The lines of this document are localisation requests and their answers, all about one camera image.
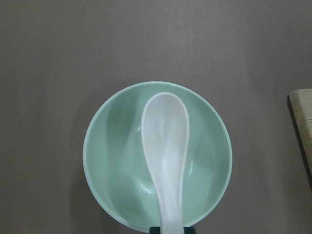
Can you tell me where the mint green bowl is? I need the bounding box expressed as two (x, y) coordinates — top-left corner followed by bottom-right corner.
(83, 81), (233, 233)

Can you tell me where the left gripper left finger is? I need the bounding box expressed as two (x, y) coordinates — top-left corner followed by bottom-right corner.
(149, 227), (161, 234)

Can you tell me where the bamboo cutting board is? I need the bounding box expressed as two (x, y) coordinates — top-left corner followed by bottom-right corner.
(289, 89), (312, 172)

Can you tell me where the white ceramic spoon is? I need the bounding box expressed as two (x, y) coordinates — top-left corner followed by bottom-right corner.
(141, 92), (190, 234)

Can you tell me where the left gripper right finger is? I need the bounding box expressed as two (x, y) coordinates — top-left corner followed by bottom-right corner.
(184, 227), (195, 234)

